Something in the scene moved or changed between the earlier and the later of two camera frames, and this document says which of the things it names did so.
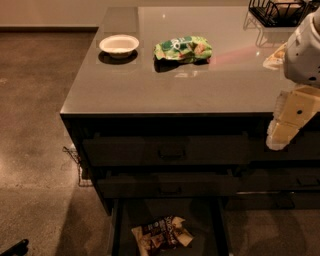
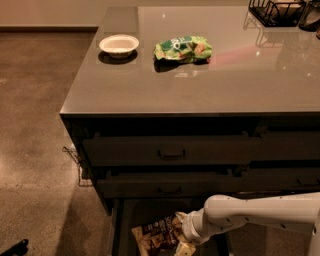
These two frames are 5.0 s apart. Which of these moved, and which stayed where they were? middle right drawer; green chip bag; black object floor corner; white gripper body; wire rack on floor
Moved: white gripper body
Stayed: middle right drawer; black object floor corner; wire rack on floor; green chip bag
